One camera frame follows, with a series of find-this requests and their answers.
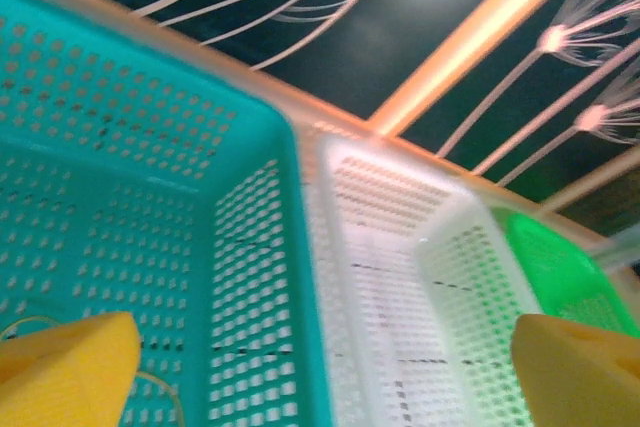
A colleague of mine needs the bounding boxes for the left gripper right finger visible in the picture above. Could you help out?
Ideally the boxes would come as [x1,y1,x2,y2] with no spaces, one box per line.
[509,313,640,427]

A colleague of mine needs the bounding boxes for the green perforated plastic basket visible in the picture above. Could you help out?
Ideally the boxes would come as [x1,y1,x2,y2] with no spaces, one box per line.
[504,211,640,343]

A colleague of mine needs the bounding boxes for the teal perforated plastic basket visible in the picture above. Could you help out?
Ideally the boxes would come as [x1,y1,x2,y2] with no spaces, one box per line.
[0,0,331,427]

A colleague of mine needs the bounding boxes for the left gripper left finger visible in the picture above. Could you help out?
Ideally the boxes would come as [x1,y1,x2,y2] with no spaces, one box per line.
[0,310,141,427]

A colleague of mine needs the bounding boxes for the thin yellow cable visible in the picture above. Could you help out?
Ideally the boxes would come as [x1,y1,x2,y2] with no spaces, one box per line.
[0,315,186,427]

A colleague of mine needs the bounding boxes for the white perforated plastic basket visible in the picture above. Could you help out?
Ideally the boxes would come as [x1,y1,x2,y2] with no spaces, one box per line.
[294,131,541,427]

